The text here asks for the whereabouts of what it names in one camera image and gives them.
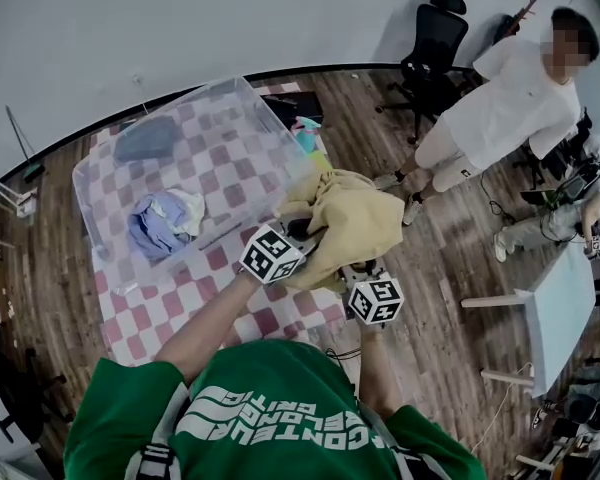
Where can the white table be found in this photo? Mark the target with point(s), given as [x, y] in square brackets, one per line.
[565, 318]

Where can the pink white checkered mat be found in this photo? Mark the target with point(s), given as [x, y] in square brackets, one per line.
[145, 318]

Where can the person's green t-shirt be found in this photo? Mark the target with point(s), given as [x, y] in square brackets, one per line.
[280, 368]

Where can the green broom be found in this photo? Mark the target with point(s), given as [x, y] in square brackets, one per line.
[32, 170]

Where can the white clothes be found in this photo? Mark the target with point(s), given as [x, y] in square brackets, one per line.
[192, 208]

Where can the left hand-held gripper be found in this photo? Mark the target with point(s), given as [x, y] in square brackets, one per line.
[270, 255]

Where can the black office chair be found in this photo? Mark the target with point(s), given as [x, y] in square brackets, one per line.
[432, 33]

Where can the dark grey clothes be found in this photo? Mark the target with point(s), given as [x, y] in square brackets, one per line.
[147, 140]

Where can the teal and pink clothes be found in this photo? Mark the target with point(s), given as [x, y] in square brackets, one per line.
[307, 135]

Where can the black swivel chair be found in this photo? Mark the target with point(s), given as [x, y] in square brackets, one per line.
[15, 393]

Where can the white frame stand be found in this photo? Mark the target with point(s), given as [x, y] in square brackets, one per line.
[15, 200]

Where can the light blue clothes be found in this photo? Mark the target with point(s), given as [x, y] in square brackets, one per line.
[155, 228]

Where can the person's left forearm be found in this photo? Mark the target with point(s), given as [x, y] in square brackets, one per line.
[205, 318]

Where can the wooden coat rack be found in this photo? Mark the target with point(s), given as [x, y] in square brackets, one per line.
[522, 13]

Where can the person's right forearm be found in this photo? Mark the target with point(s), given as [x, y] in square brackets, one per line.
[377, 368]

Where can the yellow clothes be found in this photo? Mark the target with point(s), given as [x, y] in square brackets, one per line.
[360, 218]

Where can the clear plastic basket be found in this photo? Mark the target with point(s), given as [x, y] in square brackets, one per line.
[230, 133]

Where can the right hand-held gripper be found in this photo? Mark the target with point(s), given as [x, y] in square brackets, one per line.
[375, 300]

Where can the black floor mat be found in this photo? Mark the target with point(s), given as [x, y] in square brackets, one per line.
[302, 103]

